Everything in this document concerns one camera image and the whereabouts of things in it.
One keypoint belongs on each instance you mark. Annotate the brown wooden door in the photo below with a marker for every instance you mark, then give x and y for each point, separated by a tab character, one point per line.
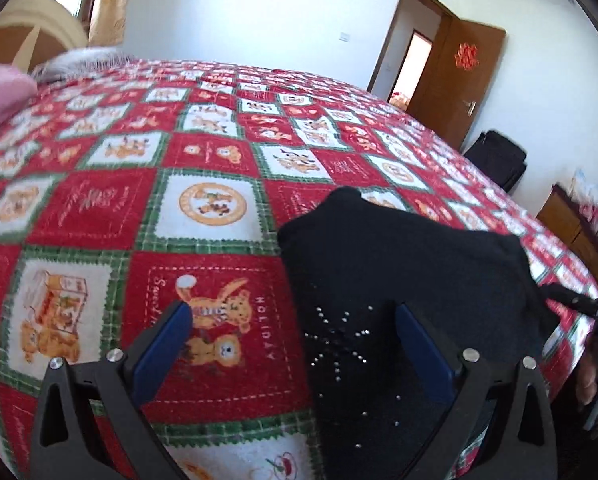
444	95

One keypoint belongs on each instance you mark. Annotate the brown wooden cabinet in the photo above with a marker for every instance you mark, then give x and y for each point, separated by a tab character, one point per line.
574	230

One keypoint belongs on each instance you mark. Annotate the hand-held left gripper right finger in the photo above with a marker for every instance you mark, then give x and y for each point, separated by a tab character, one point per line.
424	355

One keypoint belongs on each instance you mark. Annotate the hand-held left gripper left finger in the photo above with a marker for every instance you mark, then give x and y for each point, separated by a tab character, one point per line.
164	355

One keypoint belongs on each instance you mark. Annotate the black suitcase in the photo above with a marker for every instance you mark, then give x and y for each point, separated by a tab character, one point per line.
496	160

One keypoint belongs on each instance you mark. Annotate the brown door frame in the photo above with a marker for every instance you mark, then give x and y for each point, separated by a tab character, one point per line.
394	30

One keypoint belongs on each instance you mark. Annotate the yellow curtain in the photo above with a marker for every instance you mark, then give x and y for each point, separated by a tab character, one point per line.
111	5

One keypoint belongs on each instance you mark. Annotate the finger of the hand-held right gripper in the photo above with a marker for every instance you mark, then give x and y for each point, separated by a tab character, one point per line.
579	302

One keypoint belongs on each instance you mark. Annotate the red door decoration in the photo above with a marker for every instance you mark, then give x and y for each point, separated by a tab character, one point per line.
466	56

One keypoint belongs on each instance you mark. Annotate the cream wooden headboard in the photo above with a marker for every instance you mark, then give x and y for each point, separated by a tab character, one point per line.
24	15

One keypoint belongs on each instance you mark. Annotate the black pants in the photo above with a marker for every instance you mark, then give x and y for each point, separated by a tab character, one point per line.
379	260

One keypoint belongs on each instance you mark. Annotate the red printed blanket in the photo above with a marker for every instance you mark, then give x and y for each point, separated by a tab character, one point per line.
129	200

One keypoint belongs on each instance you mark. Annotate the grey white pillow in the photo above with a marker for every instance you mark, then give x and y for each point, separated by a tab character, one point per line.
84	62

